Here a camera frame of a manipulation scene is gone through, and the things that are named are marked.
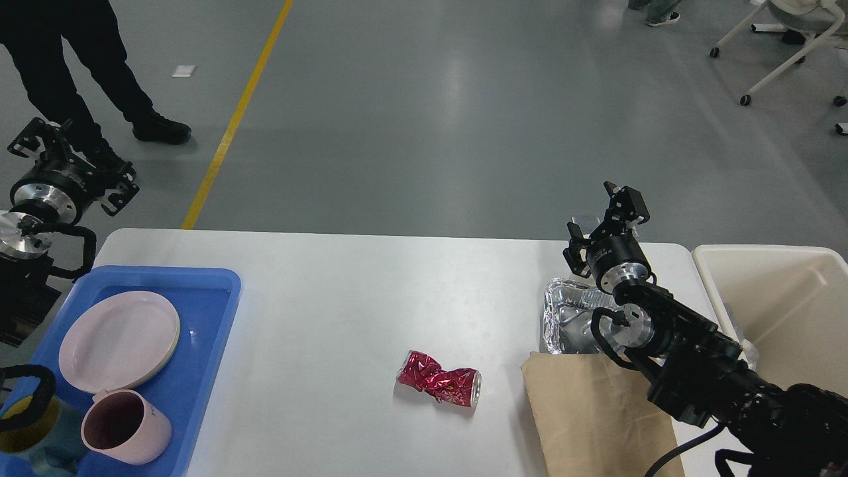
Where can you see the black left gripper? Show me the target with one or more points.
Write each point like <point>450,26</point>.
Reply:
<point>57,191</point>

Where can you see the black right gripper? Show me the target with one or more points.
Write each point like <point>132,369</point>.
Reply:
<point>617,257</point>

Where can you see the pink plastic plate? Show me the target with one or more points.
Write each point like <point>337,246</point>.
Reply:
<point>110,327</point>

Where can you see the pink plastic cup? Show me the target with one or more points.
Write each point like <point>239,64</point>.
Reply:
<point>125,426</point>

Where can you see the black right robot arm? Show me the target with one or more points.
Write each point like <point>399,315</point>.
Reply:
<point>695,372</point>

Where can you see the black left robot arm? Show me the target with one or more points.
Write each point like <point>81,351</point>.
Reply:
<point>26,265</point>

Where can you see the aluminium foil tray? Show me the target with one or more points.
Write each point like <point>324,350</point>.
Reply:
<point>568,308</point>

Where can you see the brown paper bag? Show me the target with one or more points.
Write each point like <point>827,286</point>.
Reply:
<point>593,417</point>

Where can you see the yellow plastic plate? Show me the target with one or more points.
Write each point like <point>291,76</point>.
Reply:
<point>146,359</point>

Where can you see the blue plastic tray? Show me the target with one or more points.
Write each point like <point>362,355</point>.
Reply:
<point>206,300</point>

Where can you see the beige plastic bin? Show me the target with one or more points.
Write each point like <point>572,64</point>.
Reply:
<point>787,306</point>

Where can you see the crushed red can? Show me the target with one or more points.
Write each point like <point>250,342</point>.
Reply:
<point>424,374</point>

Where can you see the teal mug yellow inside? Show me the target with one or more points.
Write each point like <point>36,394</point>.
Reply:
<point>51,446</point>

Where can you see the white office chair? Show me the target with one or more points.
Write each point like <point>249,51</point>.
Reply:
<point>807,24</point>

